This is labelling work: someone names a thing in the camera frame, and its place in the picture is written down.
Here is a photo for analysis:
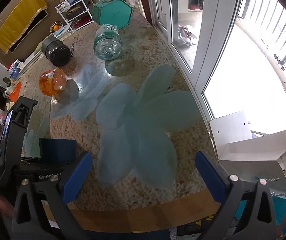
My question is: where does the orange paper bag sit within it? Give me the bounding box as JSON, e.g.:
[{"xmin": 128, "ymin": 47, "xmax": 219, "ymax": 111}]
[{"xmin": 9, "ymin": 82, "xmax": 22, "ymax": 102}]

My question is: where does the white open cardboard box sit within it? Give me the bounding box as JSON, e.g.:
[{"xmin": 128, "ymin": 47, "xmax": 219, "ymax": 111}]
[{"xmin": 209, "ymin": 112, "xmax": 286, "ymax": 196}]

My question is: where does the fruit bowl with oranges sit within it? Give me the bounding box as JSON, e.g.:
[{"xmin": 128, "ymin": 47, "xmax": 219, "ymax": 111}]
[{"xmin": 50, "ymin": 21, "xmax": 63, "ymax": 34}]

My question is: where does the yellow cloth covered television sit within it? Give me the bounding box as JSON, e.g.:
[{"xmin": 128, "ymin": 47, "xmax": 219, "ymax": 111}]
[{"xmin": 0, "ymin": 0, "xmax": 48, "ymax": 54}]

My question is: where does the white wire shelf rack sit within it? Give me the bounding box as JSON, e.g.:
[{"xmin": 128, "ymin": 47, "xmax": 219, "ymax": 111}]
[{"xmin": 55, "ymin": 0, "xmax": 93, "ymax": 33}]

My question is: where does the teal hexagonal box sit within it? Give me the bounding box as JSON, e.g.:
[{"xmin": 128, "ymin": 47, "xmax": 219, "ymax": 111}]
[{"xmin": 92, "ymin": 0, "xmax": 133, "ymax": 29}]

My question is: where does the dark blue plastic cup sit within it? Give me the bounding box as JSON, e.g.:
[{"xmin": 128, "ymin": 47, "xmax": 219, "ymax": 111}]
[{"xmin": 39, "ymin": 138, "xmax": 77, "ymax": 166}]

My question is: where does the black cylindrical jar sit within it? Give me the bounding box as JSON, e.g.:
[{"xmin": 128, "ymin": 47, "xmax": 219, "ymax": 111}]
[{"xmin": 41, "ymin": 36, "xmax": 71, "ymax": 67}]

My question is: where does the phone mounted on left gripper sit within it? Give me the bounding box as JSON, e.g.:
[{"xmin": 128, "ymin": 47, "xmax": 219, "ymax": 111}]
[{"xmin": 0, "ymin": 110, "xmax": 13, "ymax": 158}]

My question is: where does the orange plastic cup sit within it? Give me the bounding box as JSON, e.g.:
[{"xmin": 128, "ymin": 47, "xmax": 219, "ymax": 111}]
[{"xmin": 39, "ymin": 68, "xmax": 66, "ymax": 96}]

